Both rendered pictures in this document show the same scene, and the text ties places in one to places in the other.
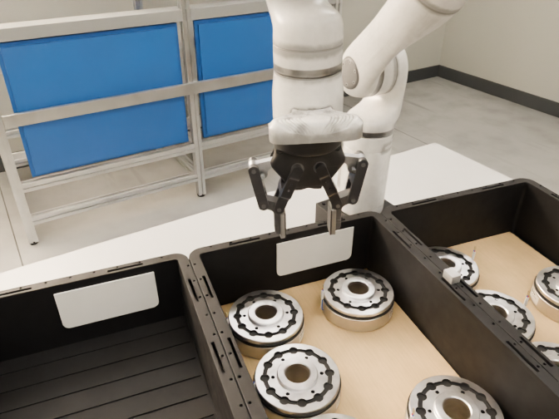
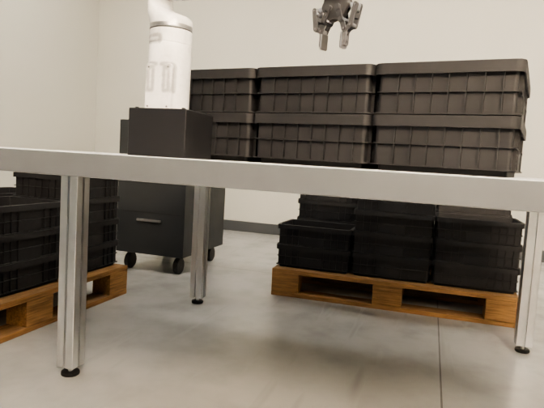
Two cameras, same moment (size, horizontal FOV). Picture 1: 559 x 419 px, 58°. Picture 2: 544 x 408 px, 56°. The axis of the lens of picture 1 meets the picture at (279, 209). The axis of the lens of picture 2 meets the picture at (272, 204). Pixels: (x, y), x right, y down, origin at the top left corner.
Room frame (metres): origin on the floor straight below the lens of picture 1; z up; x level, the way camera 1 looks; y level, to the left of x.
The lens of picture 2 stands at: (1.47, 0.85, 0.70)
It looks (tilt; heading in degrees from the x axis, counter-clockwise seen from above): 5 degrees down; 229
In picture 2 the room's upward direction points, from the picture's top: 3 degrees clockwise
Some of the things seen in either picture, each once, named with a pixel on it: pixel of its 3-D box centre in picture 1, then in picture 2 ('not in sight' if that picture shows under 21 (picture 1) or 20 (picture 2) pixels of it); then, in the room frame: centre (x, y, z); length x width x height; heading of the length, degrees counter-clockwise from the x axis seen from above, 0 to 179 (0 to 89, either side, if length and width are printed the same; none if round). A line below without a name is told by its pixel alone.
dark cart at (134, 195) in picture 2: not in sight; (174, 195); (-0.24, -2.03, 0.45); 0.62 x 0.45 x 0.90; 32
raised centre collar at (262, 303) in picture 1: (265, 313); not in sight; (0.51, 0.02, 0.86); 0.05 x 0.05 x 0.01
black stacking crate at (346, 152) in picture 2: not in sight; (336, 144); (0.43, -0.08, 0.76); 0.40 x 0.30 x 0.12; 21
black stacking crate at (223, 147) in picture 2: not in sight; (240, 140); (0.54, -0.36, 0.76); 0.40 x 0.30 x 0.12; 21
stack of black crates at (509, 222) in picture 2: not in sight; (473, 250); (-1.02, -0.40, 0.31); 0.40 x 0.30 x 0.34; 121
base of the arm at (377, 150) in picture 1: (364, 169); (169, 71); (0.89, -0.17, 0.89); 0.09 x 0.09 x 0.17; 31
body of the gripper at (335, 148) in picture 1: (307, 149); (337, 1); (0.52, -0.03, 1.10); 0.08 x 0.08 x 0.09
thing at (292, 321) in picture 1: (265, 315); not in sight; (0.51, 0.02, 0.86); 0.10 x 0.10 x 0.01
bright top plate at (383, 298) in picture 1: (358, 291); not in sight; (0.56, -0.11, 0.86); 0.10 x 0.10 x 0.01
